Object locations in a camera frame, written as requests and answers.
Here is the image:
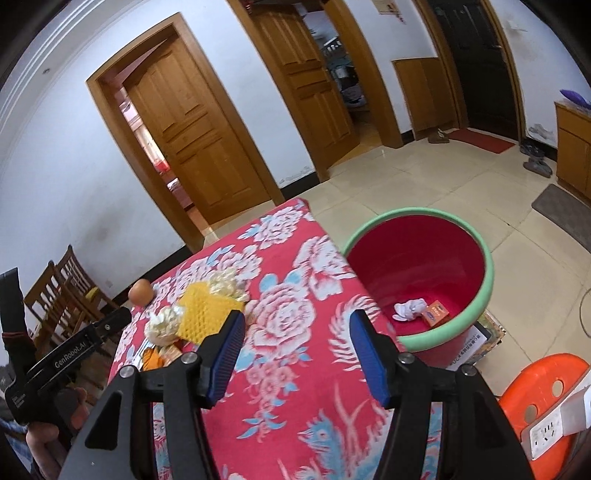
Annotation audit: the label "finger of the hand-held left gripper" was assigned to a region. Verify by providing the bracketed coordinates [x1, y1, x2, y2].
[90, 307, 133, 346]

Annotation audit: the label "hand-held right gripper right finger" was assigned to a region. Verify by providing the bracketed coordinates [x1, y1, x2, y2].
[348, 309, 536, 480]

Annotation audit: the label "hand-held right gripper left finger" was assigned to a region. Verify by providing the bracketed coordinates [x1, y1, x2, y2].
[58, 309, 247, 480]

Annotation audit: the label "cream paper ball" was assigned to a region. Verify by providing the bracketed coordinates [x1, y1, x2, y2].
[145, 305, 183, 346]
[205, 269, 250, 312]

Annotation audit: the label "red stool with green rim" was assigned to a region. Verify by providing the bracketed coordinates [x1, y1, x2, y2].
[342, 208, 496, 370]

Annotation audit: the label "person's left hand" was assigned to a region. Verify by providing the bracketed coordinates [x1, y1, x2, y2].
[25, 387, 89, 467]

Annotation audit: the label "apple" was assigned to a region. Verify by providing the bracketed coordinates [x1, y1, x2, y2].
[128, 279, 153, 305]

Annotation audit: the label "yellow sponge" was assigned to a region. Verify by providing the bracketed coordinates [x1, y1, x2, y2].
[178, 282, 241, 344]

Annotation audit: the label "orange snack packet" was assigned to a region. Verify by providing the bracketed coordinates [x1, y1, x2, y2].
[141, 342, 183, 372]

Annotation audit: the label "red floral tablecloth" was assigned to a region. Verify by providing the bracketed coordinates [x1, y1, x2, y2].
[108, 198, 444, 480]

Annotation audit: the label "crumpled white tissue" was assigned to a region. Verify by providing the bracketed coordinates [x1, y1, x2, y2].
[392, 299, 428, 323]

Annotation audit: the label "wooden chair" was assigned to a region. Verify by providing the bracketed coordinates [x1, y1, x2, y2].
[23, 261, 93, 352]
[54, 244, 122, 324]

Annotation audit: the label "small orange box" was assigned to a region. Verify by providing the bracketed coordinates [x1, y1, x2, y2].
[422, 300, 450, 326]

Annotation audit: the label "book under basin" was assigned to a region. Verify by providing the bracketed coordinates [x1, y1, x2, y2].
[445, 318, 502, 370]

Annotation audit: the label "orange plastic stool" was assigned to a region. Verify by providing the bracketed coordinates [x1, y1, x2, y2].
[499, 353, 591, 480]

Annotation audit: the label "white power strip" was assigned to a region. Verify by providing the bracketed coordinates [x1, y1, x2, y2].
[529, 385, 591, 460]

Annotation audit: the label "panelled wooden door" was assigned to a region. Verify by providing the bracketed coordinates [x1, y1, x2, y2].
[249, 0, 356, 171]
[124, 34, 271, 224]

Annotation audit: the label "red doormat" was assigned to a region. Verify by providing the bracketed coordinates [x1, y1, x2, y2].
[448, 128, 516, 155]

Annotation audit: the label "grey floor mat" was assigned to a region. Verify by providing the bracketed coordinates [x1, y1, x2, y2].
[531, 184, 591, 243]

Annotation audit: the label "grey shoes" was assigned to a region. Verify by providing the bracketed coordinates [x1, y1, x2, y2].
[523, 158, 553, 178]

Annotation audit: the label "wooden cabinet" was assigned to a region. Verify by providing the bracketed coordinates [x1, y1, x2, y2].
[554, 100, 591, 206]

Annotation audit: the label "dark entrance door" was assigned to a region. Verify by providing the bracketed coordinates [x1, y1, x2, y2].
[427, 0, 522, 139]

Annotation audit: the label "wooden wall panel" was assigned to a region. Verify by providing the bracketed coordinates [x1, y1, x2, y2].
[392, 56, 458, 141]

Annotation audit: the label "wooden entrance door frame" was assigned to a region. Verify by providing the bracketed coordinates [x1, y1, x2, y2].
[413, 0, 528, 141]

